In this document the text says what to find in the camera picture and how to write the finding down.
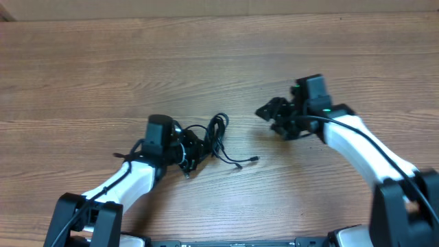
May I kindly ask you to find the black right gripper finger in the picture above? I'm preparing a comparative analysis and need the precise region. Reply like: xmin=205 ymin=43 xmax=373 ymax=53
xmin=255 ymin=108 xmax=274 ymax=121
xmin=256 ymin=97 xmax=285 ymax=113

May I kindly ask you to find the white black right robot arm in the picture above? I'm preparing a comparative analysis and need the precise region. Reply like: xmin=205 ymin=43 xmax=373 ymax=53
xmin=255 ymin=74 xmax=438 ymax=247

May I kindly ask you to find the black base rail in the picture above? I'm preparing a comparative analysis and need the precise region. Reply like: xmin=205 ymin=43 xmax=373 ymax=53
xmin=145 ymin=237 xmax=334 ymax=247

